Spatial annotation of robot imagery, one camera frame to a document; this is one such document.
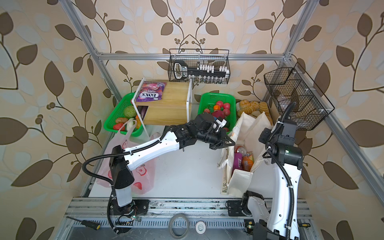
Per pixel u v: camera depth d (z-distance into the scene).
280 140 0.48
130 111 1.05
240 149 0.82
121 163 0.44
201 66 0.81
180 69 0.83
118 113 1.07
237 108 1.16
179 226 0.70
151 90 0.79
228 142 0.65
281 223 0.37
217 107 1.12
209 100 1.18
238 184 0.64
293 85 0.80
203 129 0.56
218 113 1.08
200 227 0.69
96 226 0.68
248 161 0.78
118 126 0.99
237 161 0.75
